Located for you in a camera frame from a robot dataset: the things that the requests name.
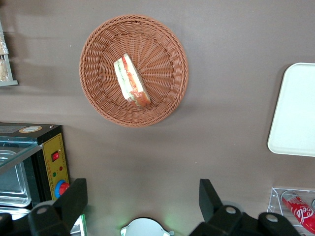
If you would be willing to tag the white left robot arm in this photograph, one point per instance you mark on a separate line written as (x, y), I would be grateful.
(145, 227)

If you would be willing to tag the red cola bottle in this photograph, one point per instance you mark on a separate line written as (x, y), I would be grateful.
(299, 211)

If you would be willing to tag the triangular sandwich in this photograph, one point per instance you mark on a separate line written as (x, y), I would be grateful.
(130, 81)

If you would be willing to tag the cream plastic tray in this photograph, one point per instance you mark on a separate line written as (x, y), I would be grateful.
(295, 110)

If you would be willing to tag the brown wicker basket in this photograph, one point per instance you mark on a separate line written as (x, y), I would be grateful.
(160, 49)

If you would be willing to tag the clear snack bag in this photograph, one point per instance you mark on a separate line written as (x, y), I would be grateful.
(3, 71)
(3, 48)

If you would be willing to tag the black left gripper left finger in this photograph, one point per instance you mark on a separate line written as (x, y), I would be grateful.
(71, 196)

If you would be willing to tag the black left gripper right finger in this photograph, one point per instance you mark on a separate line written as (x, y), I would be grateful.
(209, 199)

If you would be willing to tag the clear acrylic bottle rack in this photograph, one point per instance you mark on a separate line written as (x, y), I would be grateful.
(275, 199)

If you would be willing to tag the metal warmer pan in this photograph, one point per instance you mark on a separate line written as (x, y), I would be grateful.
(12, 182)

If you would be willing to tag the grey snack rack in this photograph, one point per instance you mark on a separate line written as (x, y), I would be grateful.
(7, 82)

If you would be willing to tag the black yellow food warmer cabinet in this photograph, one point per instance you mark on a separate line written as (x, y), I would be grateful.
(53, 147)

